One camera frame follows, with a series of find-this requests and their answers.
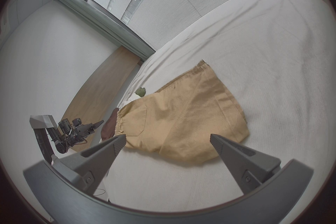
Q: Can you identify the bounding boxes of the white garment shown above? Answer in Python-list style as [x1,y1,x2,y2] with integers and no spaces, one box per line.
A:
[119,94,140,108]

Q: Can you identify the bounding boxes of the dark brown garment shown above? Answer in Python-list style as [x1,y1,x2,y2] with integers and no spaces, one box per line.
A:
[101,108,121,142]

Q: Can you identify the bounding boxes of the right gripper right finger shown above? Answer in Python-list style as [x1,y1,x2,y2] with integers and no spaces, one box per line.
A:
[209,134,282,196]

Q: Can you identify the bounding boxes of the tan shorts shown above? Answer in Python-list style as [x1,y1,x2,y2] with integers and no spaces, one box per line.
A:
[114,60,250,167]

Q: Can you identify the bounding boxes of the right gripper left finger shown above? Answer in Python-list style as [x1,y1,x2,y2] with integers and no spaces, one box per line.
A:
[61,134,127,196]

